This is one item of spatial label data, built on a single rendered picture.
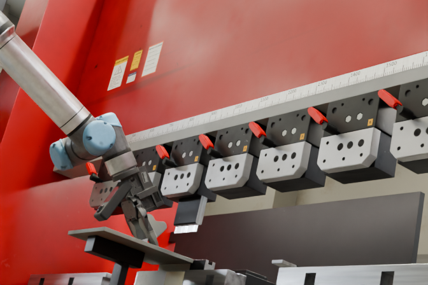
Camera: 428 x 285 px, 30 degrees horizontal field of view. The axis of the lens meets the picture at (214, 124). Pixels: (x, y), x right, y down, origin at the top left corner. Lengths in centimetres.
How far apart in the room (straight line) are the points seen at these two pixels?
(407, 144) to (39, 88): 81
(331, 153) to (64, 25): 154
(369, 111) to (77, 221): 149
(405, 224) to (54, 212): 124
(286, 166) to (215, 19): 68
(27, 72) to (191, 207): 58
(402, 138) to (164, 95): 99
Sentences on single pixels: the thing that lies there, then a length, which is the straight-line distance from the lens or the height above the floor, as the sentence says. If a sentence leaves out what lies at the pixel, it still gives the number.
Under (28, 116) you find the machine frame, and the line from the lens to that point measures 286.
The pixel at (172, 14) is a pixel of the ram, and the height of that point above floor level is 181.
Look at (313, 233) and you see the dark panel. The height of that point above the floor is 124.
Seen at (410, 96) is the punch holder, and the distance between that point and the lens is 162.
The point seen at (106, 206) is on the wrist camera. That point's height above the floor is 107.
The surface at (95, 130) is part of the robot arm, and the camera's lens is 183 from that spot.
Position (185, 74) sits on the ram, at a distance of 233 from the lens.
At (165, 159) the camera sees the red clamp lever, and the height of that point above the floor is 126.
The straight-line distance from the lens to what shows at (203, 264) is 197.
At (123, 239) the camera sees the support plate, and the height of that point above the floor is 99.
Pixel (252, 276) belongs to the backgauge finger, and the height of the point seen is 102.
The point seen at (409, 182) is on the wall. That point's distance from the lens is 1176.
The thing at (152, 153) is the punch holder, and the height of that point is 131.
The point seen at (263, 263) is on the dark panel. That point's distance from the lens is 262.
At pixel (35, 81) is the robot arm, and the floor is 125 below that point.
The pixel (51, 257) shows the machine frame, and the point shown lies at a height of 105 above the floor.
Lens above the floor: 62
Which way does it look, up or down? 21 degrees up
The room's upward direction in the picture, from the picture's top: 13 degrees clockwise
